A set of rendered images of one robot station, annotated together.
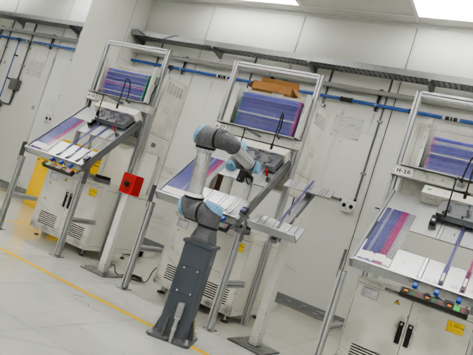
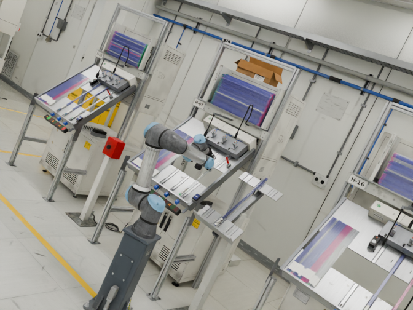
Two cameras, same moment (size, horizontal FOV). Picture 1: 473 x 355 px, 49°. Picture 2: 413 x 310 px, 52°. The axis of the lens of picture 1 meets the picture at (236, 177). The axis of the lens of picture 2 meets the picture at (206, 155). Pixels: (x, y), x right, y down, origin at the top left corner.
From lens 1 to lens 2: 0.89 m
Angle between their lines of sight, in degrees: 12
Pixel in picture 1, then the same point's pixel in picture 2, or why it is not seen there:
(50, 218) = (54, 160)
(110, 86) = (114, 48)
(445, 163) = (400, 182)
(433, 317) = not seen: outside the picture
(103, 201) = (96, 154)
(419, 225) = (359, 243)
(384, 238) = (319, 252)
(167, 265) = not seen: hidden behind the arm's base
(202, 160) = (149, 157)
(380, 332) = not seen: outside the picture
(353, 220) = (322, 195)
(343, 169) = (321, 145)
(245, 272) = (197, 246)
